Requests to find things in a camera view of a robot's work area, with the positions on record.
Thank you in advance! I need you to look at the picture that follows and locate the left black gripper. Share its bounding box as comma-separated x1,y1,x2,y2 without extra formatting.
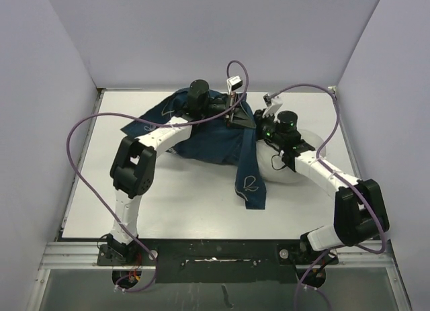
201,92,257,130

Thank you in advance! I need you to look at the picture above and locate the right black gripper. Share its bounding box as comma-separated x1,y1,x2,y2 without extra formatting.
243,109,284,148

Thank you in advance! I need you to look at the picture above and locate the dark blue embroidered pillowcase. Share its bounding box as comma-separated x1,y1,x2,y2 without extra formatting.
121,87,267,210

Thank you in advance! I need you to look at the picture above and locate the white pillow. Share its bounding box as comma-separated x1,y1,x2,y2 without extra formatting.
256,140,307,185

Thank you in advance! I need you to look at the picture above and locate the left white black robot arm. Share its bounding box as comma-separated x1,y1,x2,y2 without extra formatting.
107,76,258,265

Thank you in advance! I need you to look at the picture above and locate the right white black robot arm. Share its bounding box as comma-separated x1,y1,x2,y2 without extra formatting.
254,109,390,263

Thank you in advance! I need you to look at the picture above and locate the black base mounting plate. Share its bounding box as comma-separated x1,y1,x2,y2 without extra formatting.
97,238,331,287

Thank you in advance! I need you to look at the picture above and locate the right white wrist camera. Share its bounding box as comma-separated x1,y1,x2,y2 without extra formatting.
263,93,283,118

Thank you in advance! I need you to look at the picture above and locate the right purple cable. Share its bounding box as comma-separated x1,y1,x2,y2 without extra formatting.
294,84,387,311

